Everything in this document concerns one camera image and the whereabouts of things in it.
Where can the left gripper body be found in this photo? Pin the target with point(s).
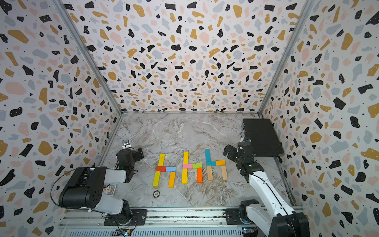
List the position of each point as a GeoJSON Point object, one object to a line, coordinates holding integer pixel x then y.
{"type": "Point", "coordinates": [134, 157]}

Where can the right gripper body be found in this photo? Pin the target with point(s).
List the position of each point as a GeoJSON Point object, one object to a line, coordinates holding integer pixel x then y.
{"type": "Point", "coordinates": [233, 155]}

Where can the orange-yellow small block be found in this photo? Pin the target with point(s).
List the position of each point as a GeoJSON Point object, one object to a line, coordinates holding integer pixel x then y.
{"type": "Point", "coordinates": [220, 163]}

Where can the teal block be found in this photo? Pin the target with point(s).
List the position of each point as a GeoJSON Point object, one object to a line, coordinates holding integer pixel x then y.
{"type": "Point", "coordinates": [207, 155]}
{"type": "Point", "coordinates": [211, 163]}

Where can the lime yellow block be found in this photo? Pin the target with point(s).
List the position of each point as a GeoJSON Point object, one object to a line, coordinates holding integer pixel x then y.
{"type": "Point", "coordinates": [156, 179]}

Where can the red block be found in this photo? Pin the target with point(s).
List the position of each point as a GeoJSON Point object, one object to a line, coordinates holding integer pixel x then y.
{"type": "Point", "coordinates": [161, 168]}

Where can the tan wooden block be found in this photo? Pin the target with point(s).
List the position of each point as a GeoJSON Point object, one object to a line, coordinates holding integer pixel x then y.
{"type": "Point", "coordinates": [209, 173]}

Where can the light blue block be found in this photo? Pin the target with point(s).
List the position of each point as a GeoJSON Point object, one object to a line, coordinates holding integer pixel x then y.
{"type": "Point", "coordinates": [170, 169]}

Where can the orange block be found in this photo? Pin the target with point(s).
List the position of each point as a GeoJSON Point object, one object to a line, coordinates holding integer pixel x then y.
{"type": "Point", "coordinates": [199, 175]}

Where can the green block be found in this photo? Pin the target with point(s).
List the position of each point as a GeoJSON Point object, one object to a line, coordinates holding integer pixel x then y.
{"type": "Point", "coordinates": [197, 165]}

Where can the pink block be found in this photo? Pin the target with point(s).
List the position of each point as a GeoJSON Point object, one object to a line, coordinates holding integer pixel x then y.
{"type": "Point", "coordinates": [187, 166]}

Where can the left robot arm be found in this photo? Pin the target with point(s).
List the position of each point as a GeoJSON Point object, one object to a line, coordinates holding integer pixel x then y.
{"type": "Point", "coordinates": [84, 190]}

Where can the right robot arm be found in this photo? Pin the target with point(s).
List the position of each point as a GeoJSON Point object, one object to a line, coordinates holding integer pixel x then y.
{"type": "Point", "coordinates": [274, 217]}

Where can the black briefcase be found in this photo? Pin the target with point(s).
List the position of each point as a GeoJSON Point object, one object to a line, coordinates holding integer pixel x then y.
{"type": "Point", "coordinates": [264, 139]}

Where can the small card box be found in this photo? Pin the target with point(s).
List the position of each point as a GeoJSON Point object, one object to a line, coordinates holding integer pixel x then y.
{"type": "Point", "coordinates": [109, 189]}

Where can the circuit board with leds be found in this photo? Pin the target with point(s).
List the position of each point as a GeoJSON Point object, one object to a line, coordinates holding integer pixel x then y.
{"type": "Point", "coordinates": [122, 233]}

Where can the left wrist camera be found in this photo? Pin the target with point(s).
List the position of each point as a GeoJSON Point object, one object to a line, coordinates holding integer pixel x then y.
{"type": "Point", "coordinates": [126, 144]}

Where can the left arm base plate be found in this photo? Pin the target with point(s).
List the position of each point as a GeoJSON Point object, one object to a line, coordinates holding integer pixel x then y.
{"type": "Point", "coordinates": [133, 217]}

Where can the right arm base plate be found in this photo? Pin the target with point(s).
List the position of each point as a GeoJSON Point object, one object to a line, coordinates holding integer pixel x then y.
{"type": "Point", "coordinates": [237, 217]}

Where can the aluminium front rail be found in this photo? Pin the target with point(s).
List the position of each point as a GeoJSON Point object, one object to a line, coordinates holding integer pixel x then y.
{"type": "Point", "coordinates": [159, 217]}

